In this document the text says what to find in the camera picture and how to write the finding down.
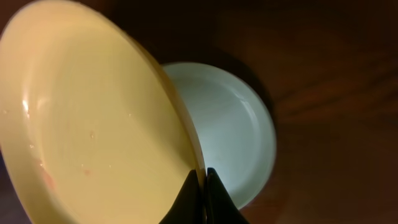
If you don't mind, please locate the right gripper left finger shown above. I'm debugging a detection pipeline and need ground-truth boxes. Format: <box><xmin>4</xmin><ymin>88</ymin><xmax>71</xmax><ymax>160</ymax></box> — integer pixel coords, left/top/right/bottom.
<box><xmin>160</xmin><ymin>170</ymin><xmax>205</xmax><ymax>224</ymax></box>

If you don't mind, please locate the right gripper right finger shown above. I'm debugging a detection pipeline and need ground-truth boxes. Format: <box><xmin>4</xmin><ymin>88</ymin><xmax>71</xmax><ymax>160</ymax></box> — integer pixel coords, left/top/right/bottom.
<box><xmin>205</xmin><ymin>167</ymin><xmax>249</xmax><ymax>224</ymax></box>

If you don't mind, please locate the mint plate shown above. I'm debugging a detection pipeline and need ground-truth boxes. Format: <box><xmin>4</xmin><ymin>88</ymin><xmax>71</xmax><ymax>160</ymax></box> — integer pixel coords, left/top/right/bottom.
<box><xmin>163</xmin><ymin>62</ymin><xmax>276</xmax><ymax>209</ymax></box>

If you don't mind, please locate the yellow plate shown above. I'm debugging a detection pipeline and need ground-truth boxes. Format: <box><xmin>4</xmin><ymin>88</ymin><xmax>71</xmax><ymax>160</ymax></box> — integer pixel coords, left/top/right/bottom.
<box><xmin>1</xmin><ymin>1</ymin><xmax>205</xmax><ymax>223</ymax></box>

